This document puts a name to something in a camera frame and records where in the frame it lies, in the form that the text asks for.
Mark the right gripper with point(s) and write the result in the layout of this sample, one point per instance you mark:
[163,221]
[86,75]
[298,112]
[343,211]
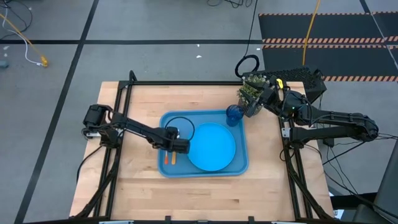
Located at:
[276,98]

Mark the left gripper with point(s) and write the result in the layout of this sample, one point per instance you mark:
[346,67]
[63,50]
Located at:
[182,146]

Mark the blue translucent plastic cup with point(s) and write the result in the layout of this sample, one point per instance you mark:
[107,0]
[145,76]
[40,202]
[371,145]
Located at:
[234,115]

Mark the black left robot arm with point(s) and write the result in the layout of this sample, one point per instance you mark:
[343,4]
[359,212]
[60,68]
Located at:
[136,127]

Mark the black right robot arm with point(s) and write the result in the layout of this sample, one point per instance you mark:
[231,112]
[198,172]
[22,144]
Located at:
[335,119]

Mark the blue plastic tray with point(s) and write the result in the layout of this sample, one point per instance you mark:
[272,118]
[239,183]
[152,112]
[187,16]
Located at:
[174,169]

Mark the blue round plate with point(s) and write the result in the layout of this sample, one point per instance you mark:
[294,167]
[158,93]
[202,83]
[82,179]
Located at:
[211,146]

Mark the potted plant in striped pot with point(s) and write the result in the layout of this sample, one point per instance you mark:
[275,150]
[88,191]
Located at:
[248,91]

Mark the yellow tape tag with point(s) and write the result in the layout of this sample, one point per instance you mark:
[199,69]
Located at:
[280,83]

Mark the black hazard-striped floor mat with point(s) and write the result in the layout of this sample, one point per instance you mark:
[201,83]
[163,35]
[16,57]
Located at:
[342,62]
[342,28]

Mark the dark grey equipment case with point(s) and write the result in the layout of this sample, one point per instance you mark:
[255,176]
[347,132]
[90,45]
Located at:
[388,193]

